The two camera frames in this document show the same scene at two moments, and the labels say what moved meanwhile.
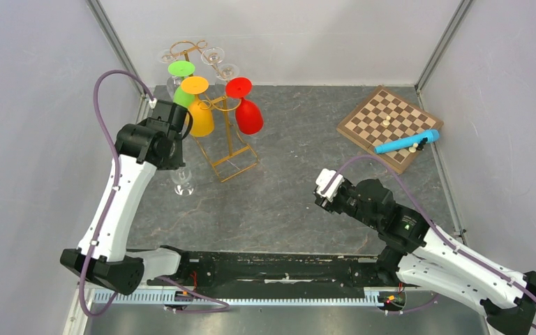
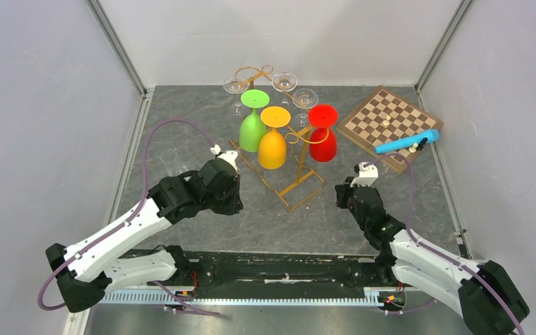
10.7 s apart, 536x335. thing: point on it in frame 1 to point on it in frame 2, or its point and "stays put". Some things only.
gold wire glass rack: [222, 102] to [248, 75]
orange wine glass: [201, 112] to [271, 147]
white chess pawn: [412, 149] stays put
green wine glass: [181, 68] to [251, 128]
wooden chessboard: [386, 118] stays put
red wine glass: [248, 116] to [321, 117]
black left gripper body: [176, 159] to [226, 203]
